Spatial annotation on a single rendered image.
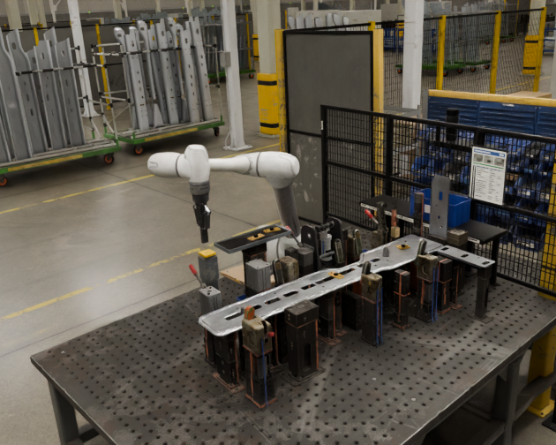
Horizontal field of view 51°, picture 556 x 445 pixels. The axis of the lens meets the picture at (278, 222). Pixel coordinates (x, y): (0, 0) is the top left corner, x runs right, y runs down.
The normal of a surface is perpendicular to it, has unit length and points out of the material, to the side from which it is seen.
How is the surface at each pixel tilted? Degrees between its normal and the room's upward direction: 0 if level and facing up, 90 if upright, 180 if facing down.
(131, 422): 0
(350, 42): 90
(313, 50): 89
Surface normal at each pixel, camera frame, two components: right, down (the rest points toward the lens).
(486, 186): -0.80, 0.25
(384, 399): -0.04, -0.94
